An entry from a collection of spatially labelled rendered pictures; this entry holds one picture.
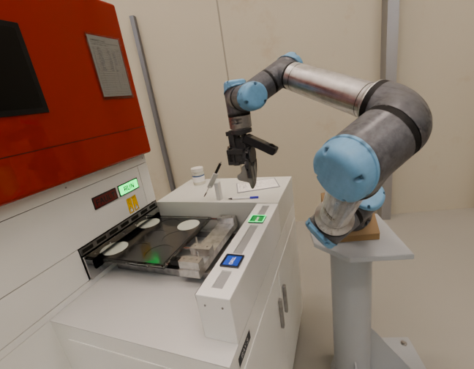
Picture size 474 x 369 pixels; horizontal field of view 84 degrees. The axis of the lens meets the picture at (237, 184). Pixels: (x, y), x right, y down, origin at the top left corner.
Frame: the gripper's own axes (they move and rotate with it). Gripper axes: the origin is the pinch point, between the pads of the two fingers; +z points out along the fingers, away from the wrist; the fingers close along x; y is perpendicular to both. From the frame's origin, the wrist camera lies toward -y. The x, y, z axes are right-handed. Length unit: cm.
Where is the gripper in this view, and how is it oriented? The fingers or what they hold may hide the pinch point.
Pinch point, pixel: (254, 184)
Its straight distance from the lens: 93.2
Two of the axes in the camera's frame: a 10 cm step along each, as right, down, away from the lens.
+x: -3.4, 3.4, -8.7
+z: 1.5, 9.4, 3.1
